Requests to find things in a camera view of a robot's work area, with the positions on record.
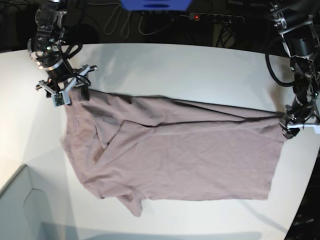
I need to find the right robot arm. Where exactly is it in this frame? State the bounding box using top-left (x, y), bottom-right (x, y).
top-left (27, 0), bottom-right (97, 107)

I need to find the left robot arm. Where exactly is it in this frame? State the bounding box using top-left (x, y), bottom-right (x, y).
top-left (265, 0), bottom-right (320, 139)

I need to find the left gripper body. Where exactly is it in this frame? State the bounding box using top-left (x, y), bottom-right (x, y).
top-left (279, 102), bottom-right (318, 129)

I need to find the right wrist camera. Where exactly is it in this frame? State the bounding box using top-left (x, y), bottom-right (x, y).
top-left (51, 93), bottom-right (72, 107)

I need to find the white power strip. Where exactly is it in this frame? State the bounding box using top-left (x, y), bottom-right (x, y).
top-left (188, 12), bottom-right (245, 24)

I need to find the blue plastic box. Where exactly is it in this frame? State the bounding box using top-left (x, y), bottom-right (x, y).
top-left (120, 0), bottom-right (192, 11)

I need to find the white looped cable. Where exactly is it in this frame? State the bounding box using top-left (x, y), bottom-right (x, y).
top-left (103, 4), bottom-right (176, 40)

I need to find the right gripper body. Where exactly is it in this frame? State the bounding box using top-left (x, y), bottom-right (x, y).
top-left (35, 64), bottom-right (98, 98)

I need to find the mauve t-shirt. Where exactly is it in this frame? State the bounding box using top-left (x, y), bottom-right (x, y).
top-left (63, 89), bottom-right (286, 217)

